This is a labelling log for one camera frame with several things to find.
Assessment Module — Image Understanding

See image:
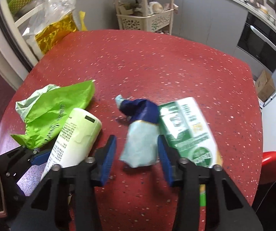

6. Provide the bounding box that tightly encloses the yellow plastic bag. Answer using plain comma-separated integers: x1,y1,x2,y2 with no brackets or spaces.
79,11,88,31

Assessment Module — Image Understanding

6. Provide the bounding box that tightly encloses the green plastic bag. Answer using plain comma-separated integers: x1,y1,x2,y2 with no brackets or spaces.
10,80,96,150

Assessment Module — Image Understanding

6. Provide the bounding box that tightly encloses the beige plastic trolley rack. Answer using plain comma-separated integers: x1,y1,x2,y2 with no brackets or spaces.
112,0,174,33

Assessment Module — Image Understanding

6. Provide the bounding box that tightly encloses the small brown cardboard box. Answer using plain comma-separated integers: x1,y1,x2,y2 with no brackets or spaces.
255,70,276,102

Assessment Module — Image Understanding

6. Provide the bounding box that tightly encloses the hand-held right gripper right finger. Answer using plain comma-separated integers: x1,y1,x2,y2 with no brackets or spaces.
158,135,263,231

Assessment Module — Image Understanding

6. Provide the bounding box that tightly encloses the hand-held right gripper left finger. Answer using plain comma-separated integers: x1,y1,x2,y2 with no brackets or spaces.
10,135,117,231

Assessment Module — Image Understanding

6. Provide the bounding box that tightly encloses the clear plastic bag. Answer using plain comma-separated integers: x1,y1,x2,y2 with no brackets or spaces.
23,0,77,41

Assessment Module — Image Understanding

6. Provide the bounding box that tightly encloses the white plastic bottle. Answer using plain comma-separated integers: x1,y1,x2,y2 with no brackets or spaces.
40,108,102,181

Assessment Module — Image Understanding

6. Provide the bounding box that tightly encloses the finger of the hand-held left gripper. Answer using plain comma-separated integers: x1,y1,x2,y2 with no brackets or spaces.
0,145,52,181

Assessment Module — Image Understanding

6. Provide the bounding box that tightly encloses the green and white carton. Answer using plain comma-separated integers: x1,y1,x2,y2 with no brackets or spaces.
158,97,224,207

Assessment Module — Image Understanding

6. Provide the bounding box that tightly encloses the black trash bin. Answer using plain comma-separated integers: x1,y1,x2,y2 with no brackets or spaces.
251,179,276,222

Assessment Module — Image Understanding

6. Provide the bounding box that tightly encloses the red chair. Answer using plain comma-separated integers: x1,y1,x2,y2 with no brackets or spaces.
261,151,276,186

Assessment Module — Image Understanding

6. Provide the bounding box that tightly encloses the black built-in oven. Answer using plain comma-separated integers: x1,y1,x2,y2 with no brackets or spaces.
236,12,276,74

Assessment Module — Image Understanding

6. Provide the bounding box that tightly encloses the blue plastic wrapper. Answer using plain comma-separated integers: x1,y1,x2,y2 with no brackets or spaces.
115,95,161,167

